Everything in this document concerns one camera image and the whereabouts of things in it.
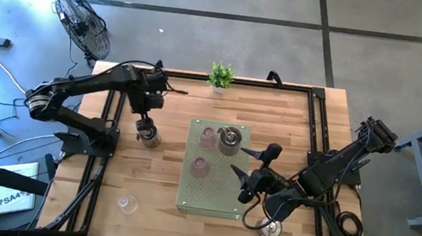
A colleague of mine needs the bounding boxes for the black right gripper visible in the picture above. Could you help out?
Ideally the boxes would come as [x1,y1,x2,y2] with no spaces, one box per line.
[227,138,299,209]

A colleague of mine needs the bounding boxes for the metal candle tin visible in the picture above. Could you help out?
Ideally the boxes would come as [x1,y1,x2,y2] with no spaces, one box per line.
[254,213,284,236]
[136,124,163,149]
[214,124,245,158]

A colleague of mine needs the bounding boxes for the pink glass candle holder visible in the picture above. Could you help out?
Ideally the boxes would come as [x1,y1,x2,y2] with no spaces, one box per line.
[198,126,220,150]
[188,156,213,181]

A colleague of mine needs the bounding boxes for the clear glass candle holder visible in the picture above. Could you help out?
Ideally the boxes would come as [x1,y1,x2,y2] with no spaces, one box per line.
[115,193,140,216]

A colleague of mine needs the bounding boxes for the green perforated metal shelf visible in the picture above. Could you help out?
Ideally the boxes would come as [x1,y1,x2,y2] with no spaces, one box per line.
[174,117,255,221]

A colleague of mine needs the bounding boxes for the green plant in white pot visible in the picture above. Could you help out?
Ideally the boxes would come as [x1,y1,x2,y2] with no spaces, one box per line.
[204,59,237,97]

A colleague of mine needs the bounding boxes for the black floor fan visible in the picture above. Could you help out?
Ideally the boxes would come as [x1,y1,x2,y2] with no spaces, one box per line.
[48,0,116,61]

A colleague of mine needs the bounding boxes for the white printed sign board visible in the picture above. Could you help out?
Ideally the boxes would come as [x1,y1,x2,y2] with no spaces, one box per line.
[0,157,41,222]

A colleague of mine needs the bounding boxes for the black aluminium table frame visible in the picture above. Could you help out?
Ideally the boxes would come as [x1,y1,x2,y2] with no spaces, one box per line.
[41,57,386,236]

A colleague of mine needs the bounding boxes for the coiled black cable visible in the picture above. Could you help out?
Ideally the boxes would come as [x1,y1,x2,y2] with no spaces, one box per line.
[331,199,373,236]

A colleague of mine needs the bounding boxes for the white floor cable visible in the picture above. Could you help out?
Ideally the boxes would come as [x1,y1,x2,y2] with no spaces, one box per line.
[0,128,67,172]

